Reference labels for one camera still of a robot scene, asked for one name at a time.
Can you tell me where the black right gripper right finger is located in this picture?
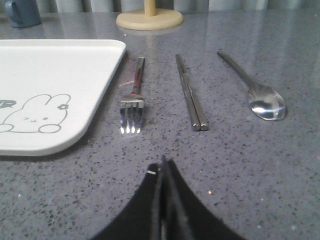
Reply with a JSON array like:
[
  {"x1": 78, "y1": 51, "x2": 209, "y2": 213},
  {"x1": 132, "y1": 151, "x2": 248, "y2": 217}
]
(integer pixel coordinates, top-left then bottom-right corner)
[{"x1": 161, "y1": 155, "x2": 243, "y2": 240}]

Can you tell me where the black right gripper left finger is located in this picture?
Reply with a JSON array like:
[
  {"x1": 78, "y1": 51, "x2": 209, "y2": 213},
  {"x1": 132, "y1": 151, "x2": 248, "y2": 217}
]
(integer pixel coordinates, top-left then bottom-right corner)
[{"x1": 93, "y1": 163, "x2": 163, "y2": 240}]

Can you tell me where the silver metal chopstick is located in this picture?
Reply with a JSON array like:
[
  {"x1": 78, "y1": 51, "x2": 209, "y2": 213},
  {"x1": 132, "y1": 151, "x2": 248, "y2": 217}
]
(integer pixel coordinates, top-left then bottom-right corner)
[
  {"x1": 180, "y1": 60, "x2": 209, "y2": 131},
  {"x1": 175, "y1": 54, "x2": 200, "y2": 131}
]

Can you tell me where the silver metal fork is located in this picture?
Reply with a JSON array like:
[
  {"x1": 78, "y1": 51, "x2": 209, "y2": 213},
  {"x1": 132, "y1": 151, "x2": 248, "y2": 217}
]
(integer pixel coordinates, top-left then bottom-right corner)
[{"x1": 120, "y1": 56, "x2": 145, "y2": 134}]

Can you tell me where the silver metal spoon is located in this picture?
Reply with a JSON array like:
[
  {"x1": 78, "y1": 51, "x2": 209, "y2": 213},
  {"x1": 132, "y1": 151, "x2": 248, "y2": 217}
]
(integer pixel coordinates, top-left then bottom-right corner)
[{"x1": 217, "y1": 50, "x2": 288, "y2": 121}]

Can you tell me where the cream rabbit serving tray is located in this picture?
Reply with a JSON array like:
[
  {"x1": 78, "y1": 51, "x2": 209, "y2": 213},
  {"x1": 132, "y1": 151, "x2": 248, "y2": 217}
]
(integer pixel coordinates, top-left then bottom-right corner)
[{"x1": 0, "y1": 39, "x2": 126, "y2": 156}]

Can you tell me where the wooden mug tree stand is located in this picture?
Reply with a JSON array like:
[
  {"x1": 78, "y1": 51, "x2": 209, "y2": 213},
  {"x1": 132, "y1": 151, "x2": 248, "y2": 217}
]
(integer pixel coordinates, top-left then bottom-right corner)
[{"x1": 116, "y1": 0, "x2": 183, "y2": 31}]

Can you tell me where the grey pleated curtain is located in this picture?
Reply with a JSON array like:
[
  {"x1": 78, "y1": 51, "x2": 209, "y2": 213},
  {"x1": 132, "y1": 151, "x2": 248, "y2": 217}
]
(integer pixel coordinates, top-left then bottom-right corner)
[{"x1": 0, "y1": 0, "x2": 320, "y2": 17}]

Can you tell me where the blue enamel mug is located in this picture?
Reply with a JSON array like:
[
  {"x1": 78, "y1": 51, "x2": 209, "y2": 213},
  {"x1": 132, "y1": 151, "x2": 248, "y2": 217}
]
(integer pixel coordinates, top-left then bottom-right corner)
[{"x1": 2, "y1": 0, "x2": 42, "y2": 28}]

